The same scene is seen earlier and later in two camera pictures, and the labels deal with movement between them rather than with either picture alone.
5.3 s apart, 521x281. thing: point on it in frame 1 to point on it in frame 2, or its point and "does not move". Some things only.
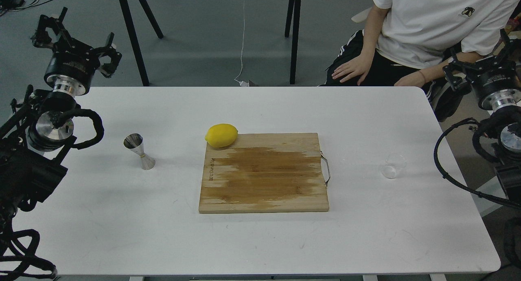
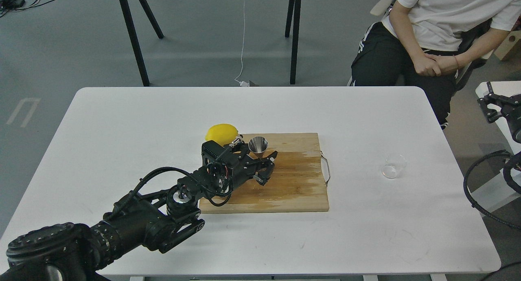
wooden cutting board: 264,172 does not move
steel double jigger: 134,141 to 258,144
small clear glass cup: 393,163 does not move
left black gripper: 72,65 to 226,166
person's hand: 360,65 to 423,64
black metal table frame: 292,25 does not move
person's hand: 418,78 to 445,64
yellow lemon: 221,135 does not move
